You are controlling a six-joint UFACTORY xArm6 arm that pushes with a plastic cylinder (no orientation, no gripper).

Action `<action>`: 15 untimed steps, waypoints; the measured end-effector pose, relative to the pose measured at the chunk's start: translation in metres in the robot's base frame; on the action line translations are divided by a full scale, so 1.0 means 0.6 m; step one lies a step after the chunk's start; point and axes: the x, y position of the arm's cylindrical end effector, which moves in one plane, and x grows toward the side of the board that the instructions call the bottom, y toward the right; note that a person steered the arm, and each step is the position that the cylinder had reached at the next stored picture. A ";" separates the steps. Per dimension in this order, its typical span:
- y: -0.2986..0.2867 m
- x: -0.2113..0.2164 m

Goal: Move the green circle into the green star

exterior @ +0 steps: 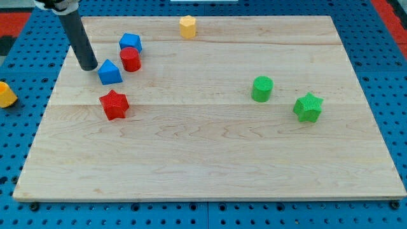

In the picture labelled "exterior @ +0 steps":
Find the light wooden board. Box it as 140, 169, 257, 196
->
13, 16, 406, 202

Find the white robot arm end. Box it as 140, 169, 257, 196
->
34, 0, 80, 15

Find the red cylinder block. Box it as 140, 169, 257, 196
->
120, 47, 141, 72

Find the red star block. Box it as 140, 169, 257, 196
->
99, 90, 129, 121

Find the yellow block off board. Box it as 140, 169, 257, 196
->
0, 81, 18, 108

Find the green star block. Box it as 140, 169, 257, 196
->
293, 92, 324, 123

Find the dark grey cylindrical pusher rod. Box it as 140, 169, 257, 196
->
59, 10, 98, 71

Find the blue triangle block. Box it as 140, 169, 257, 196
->
97, 59, 123, 85

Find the blue cube block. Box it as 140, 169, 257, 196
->
119, 33, 142, 53

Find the yellow hexagon block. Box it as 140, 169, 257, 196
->
179, 15, 197, 39

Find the green cylinder block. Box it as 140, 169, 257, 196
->
251, 76, 274, 102

